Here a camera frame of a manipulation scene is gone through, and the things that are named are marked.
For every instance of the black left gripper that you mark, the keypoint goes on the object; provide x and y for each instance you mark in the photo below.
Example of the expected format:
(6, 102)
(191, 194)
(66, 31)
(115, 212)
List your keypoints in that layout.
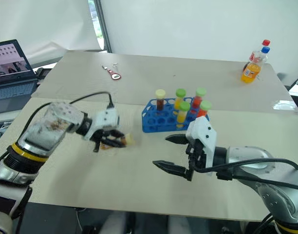
(100, 140)

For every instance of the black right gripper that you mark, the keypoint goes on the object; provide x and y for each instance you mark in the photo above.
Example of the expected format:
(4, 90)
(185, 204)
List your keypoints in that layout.
(195, 156)

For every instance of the brown test tube cream cap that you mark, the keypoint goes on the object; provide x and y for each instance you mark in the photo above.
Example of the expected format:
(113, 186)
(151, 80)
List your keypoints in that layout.
(130, 140)
(160, 103)

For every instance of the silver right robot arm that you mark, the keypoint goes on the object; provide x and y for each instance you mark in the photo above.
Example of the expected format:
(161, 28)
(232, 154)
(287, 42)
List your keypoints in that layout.
(248, 156)

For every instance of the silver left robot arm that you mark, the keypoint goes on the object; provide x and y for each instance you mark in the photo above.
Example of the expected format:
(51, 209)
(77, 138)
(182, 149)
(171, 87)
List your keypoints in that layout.
(42, 136)

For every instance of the blue test tube rack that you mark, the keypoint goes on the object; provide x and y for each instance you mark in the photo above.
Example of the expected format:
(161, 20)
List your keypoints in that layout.
(161, 122)

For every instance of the yellow test tube green cap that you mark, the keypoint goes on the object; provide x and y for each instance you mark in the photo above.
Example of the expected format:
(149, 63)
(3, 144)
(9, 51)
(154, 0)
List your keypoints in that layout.
(183, 106)
(180, 92)

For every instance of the red test tube green cap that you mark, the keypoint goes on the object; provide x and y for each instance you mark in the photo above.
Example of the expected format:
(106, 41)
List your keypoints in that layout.
(200, 92)
(205, 105)

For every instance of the red bottle opener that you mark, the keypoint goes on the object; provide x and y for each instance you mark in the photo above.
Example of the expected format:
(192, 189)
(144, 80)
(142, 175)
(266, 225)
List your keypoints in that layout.
(114, 76)

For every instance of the small white clip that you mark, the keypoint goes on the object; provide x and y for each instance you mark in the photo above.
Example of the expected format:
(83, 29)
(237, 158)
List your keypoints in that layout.
(104, 67)

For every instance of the small black device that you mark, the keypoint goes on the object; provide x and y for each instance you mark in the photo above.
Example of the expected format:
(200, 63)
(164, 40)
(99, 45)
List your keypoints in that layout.
(43, 72)

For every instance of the orange soda bottle blue cap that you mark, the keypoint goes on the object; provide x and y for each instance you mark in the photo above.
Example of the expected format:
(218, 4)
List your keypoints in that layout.
(251, 73)

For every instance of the open laptop computer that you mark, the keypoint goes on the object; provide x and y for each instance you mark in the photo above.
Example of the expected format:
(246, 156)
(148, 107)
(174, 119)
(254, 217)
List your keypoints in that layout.
(12, 90)

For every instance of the grey metal pole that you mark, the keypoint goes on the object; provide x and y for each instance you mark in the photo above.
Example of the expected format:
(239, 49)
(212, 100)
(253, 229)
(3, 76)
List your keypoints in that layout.
(101, 24)

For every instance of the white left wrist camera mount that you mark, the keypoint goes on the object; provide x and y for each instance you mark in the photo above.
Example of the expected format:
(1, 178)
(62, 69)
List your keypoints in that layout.
(104, 120)

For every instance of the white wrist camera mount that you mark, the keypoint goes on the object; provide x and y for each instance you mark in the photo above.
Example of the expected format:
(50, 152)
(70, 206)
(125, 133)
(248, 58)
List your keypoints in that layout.
(104, 120)
(202, 136)

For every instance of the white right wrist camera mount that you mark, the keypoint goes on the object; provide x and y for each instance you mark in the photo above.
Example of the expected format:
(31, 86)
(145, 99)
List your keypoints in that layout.
(202, 136)

